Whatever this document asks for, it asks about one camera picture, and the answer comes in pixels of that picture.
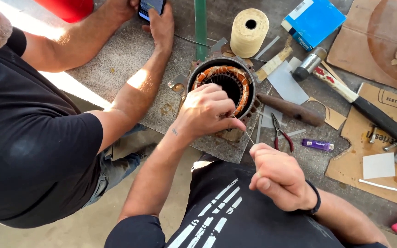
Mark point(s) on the red plastic container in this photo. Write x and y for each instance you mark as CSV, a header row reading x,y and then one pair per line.
x,y
67,8

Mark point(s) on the steel bolt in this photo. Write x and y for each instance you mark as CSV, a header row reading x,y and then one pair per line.
x,y
391,146
373,135

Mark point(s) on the white plastic tube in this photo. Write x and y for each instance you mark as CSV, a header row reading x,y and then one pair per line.
x,y
388,187

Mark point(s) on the motor stator with copper windings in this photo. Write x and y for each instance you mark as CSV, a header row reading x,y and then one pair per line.
x,y
243,79

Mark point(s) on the green flat strip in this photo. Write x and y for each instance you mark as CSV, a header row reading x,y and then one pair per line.
x,y
201,27

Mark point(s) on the person's black striped shirt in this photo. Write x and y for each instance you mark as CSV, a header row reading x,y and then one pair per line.
x,y
226,213

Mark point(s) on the paint-stained wooden stick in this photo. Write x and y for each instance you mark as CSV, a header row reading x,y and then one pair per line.
x,y
274,63

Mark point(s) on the person's right hand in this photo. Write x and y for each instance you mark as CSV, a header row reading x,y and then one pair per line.
x,y
284,182

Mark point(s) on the printed brown cardboard sheet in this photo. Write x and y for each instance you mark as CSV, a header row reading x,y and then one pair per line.
x,y
353,165

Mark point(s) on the blue cardboard box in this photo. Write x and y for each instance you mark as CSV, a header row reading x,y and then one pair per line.
x,y
317,22

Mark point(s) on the narrow white paper strip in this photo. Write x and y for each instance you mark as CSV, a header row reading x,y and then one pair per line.
x,y
258,129
292,133
267,47

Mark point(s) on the small square white paper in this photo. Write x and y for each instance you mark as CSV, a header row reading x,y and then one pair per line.
x,y
378,166

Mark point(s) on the purple lighter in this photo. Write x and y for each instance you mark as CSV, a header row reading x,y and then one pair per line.
x,y
317,144

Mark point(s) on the person's left hand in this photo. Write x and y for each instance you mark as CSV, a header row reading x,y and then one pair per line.
x,y
202,110

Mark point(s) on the black smartphone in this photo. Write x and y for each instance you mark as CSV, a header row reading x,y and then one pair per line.
x,y
152,7

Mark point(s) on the small white insulation paper piece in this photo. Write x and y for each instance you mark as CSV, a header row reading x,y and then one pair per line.
x,y
269,119

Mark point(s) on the large stained cardboard sheet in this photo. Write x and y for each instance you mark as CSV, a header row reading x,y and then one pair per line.
x,y
367,41

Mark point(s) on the small cut cardboard piece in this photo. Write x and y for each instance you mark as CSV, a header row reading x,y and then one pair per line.
x,y
336,119

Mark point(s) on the hammer with black grip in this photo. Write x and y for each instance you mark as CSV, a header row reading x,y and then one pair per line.
x,y
357,98

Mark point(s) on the large white insulation paper sheet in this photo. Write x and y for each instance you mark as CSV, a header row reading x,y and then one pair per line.
x,y
288,86

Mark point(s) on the black wristband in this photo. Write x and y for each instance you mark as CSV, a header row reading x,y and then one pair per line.
x,y
316,198

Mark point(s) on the cream twine spool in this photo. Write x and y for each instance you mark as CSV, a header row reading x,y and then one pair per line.
x,y
245,39

